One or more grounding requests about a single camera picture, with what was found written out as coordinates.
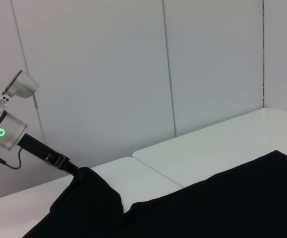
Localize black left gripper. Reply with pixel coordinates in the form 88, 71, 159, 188
18, 133, 81, 178

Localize black shirt with FREE print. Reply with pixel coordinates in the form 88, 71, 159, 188
21, 150, 287, 238

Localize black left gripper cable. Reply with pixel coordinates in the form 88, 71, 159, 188
0, 140, 23, 171

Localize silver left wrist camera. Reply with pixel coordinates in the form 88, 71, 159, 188
0, 69, 40, 109

